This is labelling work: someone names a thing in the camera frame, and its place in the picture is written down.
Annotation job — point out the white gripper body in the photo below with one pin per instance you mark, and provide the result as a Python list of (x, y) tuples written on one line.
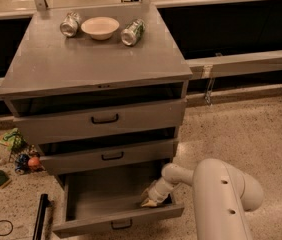
[(155, 194)]

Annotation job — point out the grey bottom drawer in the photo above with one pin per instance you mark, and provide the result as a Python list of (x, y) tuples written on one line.
[(110, 199)]

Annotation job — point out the grey drawer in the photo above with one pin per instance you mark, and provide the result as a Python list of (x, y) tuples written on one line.
[(109, 157), (74, 125), (110, 199)]

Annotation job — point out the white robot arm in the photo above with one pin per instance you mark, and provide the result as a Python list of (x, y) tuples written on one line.
[(222, 195)]

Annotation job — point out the grey middle drawer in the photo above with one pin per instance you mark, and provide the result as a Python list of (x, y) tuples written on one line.
[(109, 157)]

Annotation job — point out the grey drawer cabinet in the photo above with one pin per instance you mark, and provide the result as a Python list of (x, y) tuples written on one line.
[(54, 74)]

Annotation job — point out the grey top drawer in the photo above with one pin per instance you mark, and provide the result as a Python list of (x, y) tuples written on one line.
[(74, 125)]

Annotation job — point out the black bar on floor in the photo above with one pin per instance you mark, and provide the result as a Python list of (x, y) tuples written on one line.
[(44, 203)]

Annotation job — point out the orange fruit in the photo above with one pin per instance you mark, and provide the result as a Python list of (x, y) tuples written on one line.
[(34, 163)]

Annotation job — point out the blue can on floor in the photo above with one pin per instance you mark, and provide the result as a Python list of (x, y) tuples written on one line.
[(21, 164)]

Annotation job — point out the green chip bag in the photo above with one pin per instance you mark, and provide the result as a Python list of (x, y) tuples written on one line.
[(13, 140)]

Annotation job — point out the green yellow sponge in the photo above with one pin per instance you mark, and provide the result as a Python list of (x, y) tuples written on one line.
[(4, 179)]

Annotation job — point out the green silver can right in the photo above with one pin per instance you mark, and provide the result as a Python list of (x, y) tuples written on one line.
[(133, 32)]

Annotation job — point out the white bowl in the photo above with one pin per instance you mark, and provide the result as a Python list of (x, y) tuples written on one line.
[(100, 28)]

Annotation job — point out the silver can left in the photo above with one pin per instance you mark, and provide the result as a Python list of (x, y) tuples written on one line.
[(70, 25)]

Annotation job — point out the grey metal rail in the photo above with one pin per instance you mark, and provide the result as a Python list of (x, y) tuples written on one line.
[(239, 64)]

